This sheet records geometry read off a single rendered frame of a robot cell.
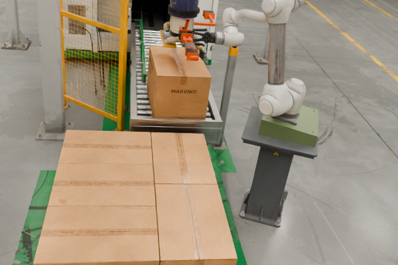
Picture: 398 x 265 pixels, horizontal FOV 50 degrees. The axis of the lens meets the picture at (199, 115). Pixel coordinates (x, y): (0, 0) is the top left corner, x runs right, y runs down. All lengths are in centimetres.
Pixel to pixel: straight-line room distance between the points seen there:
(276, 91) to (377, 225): 156
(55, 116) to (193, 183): 176
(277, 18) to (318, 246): 168
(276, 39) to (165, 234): 129
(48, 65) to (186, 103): 127
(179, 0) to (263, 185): 146
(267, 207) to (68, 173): 147
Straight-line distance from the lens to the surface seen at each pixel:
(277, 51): 263
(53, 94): 393
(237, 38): 306
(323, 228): 349
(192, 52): 267
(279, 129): 288
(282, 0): 257
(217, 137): 333
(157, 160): 286
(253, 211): 334
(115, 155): 289
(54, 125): 409
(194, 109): 323
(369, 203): 392
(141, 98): 364
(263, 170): 310
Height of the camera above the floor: 221
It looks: 29 degrees down
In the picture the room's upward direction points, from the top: 8 degrees clockwise
